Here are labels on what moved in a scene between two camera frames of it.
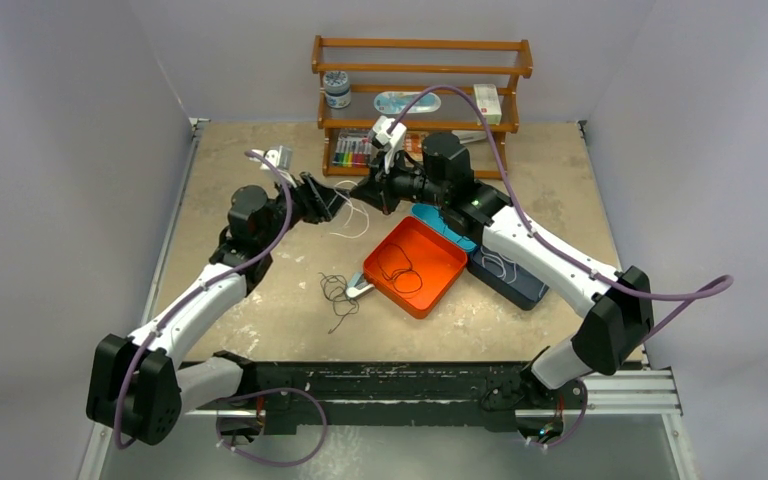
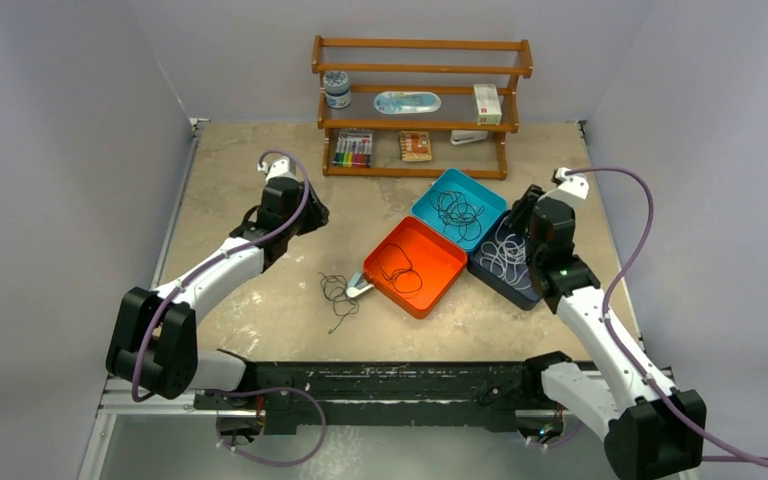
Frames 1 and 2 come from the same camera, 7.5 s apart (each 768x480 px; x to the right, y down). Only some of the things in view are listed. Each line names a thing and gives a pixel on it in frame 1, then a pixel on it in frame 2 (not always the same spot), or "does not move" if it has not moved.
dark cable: x=334 y=288 does not move
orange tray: x=413 y=267 does not move
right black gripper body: x=401 y=185 to x=520 y=220
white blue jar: x=336 y=87 does not move
